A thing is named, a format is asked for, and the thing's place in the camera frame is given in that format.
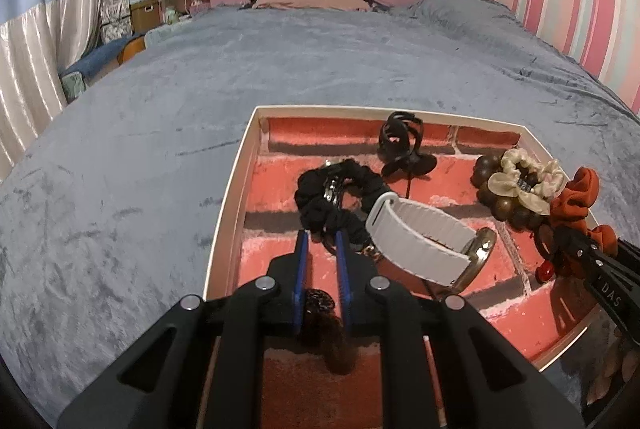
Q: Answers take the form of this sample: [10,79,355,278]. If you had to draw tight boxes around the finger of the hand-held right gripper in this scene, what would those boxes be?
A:
[615,238,640,272]
[551,224,640,345]

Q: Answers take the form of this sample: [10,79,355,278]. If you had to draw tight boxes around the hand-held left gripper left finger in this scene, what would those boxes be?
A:
[56,229,311,429]

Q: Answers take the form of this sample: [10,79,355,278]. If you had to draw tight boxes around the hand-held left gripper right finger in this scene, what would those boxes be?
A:
[334,229,587,429]

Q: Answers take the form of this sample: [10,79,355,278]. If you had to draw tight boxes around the black hair tie red beads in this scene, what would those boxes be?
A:
[532,225,558,286]

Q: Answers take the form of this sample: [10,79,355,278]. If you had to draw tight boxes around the brown hair clip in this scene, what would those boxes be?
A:
[304,288,360,376]

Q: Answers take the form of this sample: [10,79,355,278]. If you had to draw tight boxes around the orange scrunchie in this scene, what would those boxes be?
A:
[549,166,622,281]

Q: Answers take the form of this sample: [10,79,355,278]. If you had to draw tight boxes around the white strap wristwatch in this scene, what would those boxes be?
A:
[365,190,499,296]

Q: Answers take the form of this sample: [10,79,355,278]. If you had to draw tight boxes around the brown wooden bead bracelet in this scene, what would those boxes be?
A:
[471,153,548,232]

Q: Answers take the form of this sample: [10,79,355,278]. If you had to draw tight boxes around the cream satin scrunchie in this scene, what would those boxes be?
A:
[486,148,567,216]

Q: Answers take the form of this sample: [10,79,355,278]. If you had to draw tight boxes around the black fabric scrunchie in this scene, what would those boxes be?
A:
[294,159,383,256]

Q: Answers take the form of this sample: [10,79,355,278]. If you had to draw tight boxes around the white jewelry tray red lining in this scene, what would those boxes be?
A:
[202,106,608,429]

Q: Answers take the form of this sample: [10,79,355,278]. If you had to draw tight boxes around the person's right hand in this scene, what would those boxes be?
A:
[586,333,635,406]

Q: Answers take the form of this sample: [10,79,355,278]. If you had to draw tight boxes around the pale green box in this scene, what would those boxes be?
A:
[59,72,89,103]

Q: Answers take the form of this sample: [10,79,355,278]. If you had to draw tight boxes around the orange wooden chair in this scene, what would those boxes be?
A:
[116,36,147,66]

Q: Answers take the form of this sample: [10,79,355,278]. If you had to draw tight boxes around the blue folded cloth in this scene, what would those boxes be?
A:
[61,38,132,78]

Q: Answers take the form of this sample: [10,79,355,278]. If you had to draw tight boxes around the brown storage box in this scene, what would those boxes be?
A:
[129,0,162,33]

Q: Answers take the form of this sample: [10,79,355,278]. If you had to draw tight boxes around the beige pillow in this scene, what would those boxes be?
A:
[251,0,375,13]

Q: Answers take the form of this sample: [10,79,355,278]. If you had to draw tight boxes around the white satin curtain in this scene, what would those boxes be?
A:
[0,0,140,171]

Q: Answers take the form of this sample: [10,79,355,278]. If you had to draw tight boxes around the black scrunchie with chain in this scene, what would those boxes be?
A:
[378,110,437,181]

